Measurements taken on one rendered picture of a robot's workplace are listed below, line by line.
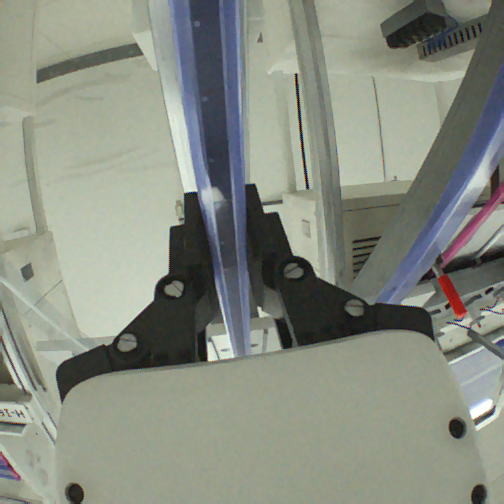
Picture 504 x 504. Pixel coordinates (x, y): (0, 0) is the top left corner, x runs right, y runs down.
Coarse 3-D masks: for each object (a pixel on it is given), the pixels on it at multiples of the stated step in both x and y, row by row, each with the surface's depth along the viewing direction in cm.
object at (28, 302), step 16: (0, 256) 11; (0, 272) 11; (16, 272) 13; (0, 288) 12; (16, 288) 12; (32, 288) 14; (16, 304) 13; (32, 304) 14; (48, 304) 15; (32, 320) 15; (48, 320) 15; (64, 320) 17; (64, 336) 17; (80, 336) 19; (80, 352) 19
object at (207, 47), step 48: (192, 0) 5; (192, 48) 6; (240, 48) 6; (192, 96) 7; (240, 96) 7; (192, 144) 8; (240, 144) 8; (240, 192) 9; (240, 240) 11; (240, 288) 14; (240, 336) 19
